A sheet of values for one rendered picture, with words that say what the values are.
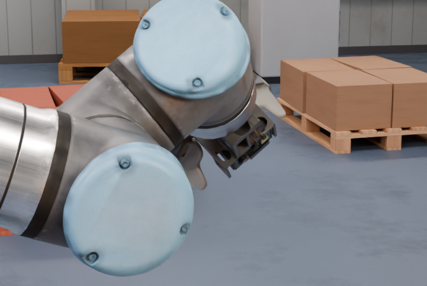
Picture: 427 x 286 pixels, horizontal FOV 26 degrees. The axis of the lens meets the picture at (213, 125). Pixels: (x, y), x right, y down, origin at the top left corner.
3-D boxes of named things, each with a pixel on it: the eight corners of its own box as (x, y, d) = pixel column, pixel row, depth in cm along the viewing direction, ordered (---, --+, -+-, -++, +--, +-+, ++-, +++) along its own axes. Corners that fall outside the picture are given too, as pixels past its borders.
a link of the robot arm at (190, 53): (101, 38, 75) (195, -40, 76) (131, 82, 87) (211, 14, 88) (175, 122, 72) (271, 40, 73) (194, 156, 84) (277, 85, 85)
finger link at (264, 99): (293, 120, 109) (256, 136, 102) (260, 85, 111) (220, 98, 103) (309, 102, 108) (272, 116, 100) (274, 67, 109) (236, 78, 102)
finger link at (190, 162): (183, 215, 106) (211, 171, 99) (150, 178, 108) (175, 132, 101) (201, 203, 108) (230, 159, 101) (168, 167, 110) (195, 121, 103)
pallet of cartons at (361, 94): (455, 149, 553) (459, 83, 544) (316, 155, 540) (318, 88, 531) (390, 109, 664) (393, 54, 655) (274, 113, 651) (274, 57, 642)
